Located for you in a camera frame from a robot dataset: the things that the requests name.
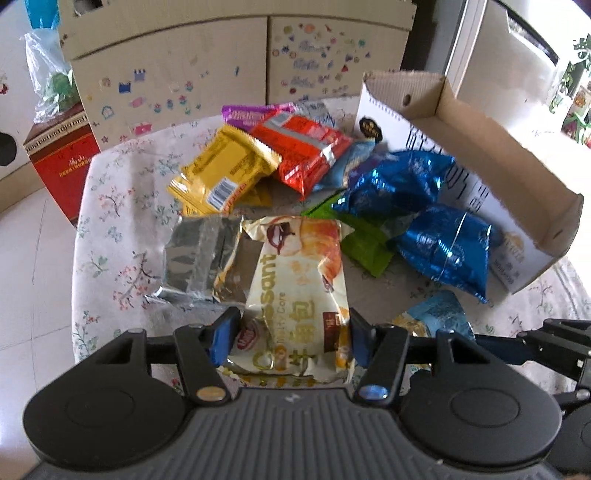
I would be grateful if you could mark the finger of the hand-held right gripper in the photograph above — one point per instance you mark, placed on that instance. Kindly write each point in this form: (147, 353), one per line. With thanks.
(554, 350)

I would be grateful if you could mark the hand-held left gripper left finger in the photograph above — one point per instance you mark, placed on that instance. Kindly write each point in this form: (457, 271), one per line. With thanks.
(222, 339)

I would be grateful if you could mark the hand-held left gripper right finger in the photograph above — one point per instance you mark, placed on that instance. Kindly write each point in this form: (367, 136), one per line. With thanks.
(362, 341)

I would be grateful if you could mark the small blue and gold packet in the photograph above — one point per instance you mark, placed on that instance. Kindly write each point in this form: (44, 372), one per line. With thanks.
(438, 314)

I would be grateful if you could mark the silver foil snack packet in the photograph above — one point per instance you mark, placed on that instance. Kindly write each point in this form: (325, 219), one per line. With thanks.
(198, 258)

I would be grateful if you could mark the cream croissant snack packet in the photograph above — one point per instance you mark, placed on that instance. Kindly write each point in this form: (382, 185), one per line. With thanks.
(295, 286)

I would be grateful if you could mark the green snack packet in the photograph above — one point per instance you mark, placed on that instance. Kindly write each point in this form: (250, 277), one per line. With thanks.
(364, 249)

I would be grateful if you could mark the blue foil snack packet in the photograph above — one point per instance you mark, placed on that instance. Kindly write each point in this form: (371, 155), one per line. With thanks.
(443, 251)
(401, 180)

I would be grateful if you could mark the yellow snack packet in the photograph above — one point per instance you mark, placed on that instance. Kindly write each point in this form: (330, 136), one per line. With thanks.
(256, 196)
(221, 166)

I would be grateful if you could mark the light blue snack packet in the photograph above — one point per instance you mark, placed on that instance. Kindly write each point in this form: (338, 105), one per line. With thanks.
(344, 166)

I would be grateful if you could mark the red snack packet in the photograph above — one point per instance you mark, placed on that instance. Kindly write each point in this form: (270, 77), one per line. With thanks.
(300, 157)

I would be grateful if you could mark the cardboard box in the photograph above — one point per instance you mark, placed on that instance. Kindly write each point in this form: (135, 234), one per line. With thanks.
(489, 152)

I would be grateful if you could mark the purple snack packet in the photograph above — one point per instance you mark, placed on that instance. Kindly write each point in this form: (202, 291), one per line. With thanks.
(244, 115)

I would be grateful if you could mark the floral tablecloth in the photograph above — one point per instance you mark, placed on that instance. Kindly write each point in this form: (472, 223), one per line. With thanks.
(120, 207)

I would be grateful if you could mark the red gift box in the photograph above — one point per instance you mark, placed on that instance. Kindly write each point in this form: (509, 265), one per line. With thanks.
(60, 161)

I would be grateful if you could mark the cream cabinet with stickers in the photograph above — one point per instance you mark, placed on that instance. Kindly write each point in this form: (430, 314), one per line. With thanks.
(184, 69)

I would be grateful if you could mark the silver refrigerator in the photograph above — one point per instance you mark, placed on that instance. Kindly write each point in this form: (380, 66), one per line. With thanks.
(498, 60)

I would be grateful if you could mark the clear plastic bag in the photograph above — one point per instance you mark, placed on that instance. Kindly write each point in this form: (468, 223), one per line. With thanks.
(51, 78)

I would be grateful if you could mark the blue plastic bag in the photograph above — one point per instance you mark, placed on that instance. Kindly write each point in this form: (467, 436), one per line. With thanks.
(41, 11)

